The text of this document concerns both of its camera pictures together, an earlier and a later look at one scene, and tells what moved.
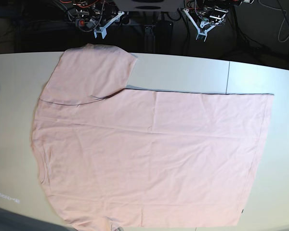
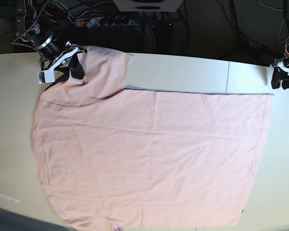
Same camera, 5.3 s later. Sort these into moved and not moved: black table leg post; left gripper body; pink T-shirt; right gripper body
Moved: left gripper body; right gripper body
Not moved: pink T-shirt; black table leg post
